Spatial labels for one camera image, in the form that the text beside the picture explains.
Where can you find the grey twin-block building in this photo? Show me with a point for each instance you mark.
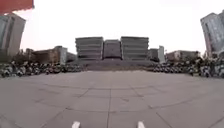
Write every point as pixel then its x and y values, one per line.
pixel 89 48

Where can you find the wide grey stairs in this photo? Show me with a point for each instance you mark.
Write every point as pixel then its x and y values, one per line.
pixel 111 65

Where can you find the low brown building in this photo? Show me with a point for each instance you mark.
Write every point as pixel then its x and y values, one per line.
pixel 46 56

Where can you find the large grey many-windowed building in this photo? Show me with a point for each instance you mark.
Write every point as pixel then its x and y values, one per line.
pixel 215 33

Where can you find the large pale many-windowed building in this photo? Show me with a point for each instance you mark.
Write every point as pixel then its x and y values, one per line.
pixel 11 33

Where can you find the row of parked bikes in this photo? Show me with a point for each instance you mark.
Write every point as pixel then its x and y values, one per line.
pixel 186 68
pixel 36 69

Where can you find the red flag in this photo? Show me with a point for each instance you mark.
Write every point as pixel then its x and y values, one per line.
pixel 15 5

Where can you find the low pale building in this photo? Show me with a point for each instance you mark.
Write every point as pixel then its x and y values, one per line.
pixel 181 55

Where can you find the small grey building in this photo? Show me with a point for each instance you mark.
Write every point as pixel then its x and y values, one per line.
pixel 156 54

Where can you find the robot's own part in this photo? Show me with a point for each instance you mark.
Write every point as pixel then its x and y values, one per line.
pixel 141 124
pixel 76 124

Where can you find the grey paved plaza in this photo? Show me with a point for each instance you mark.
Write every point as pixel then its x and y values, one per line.
pixel 110 96

